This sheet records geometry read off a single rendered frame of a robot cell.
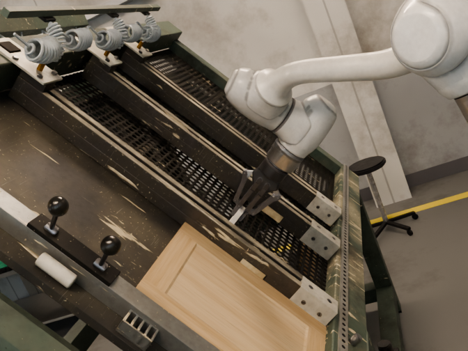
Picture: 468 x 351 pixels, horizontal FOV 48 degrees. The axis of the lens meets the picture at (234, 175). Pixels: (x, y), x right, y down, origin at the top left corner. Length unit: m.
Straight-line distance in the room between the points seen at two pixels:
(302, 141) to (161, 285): 0.50
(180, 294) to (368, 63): 0.65
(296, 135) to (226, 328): 0.50
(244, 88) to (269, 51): 3.40
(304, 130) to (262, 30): 3.38
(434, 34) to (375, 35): 3.83
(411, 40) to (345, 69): 0.36
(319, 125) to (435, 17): 0.59
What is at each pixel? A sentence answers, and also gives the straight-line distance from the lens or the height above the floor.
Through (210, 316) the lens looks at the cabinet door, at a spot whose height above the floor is 1.15.
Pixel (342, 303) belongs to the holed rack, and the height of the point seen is 0.89.
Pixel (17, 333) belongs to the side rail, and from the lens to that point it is 0.92.
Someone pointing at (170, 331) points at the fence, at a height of 1.22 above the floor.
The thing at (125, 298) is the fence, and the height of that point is 1.32.
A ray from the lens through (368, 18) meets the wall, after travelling 4.63.
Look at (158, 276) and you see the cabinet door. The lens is 1.22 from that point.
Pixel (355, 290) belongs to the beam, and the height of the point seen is 0.84.
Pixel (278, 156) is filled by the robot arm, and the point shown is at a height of 1.38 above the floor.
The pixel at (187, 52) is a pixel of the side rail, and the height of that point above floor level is 1.75.
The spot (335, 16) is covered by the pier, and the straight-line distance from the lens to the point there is 4.37.
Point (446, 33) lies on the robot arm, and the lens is 0.81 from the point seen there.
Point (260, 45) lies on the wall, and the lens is 4.68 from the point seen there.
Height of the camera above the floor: 1.68
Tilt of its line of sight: 12 degrees down
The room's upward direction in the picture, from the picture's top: 23 degrees counter-clockwise
